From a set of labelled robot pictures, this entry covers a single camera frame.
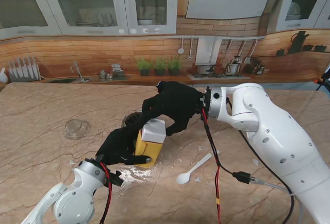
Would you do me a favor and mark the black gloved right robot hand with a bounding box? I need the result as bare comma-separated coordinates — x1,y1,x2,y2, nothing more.
136,80,206,137

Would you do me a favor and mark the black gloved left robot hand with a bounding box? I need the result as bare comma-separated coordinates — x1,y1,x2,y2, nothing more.
95,127,153,167

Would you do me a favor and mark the glass jar with coffee beans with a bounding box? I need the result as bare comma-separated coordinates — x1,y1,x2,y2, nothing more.
121,109,145,129

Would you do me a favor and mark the yellow coffee jar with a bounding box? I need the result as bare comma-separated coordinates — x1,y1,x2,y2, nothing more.
134,128,164,169

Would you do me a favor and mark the white square jar lid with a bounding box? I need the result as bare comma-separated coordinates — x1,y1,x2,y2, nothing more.
141,119,167,144

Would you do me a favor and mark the domed glass jar lid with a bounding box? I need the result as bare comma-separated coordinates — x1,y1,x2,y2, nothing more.
63,119,91,140

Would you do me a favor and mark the white plastic spoon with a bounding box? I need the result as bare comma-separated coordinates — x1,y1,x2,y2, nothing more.
176,153,213,185

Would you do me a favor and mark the printed kitchen backdrop banner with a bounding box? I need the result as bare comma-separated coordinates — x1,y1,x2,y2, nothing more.
0,0,330,91

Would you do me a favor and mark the black tripod with orange clip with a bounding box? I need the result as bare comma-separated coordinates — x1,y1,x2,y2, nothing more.
315,63,330,91

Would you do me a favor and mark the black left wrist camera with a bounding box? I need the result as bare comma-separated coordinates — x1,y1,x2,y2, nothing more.
107,171,124,188

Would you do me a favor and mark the red black left wrist cable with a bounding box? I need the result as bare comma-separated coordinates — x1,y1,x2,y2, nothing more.
98,163,114,224

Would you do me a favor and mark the red black wrist cable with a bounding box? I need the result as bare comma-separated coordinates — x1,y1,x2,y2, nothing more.
200,108,304,224
98,163,114,224

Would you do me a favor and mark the red black right wrist cable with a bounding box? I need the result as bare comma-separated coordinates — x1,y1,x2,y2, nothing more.
200,108,304,224

